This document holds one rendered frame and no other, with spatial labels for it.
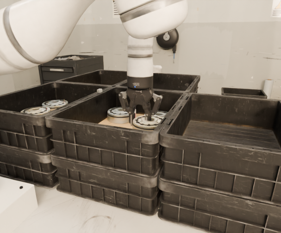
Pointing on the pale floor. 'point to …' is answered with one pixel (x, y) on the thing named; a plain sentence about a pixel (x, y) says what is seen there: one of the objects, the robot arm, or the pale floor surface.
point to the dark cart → (69, 67)
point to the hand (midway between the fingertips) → (140, 120)
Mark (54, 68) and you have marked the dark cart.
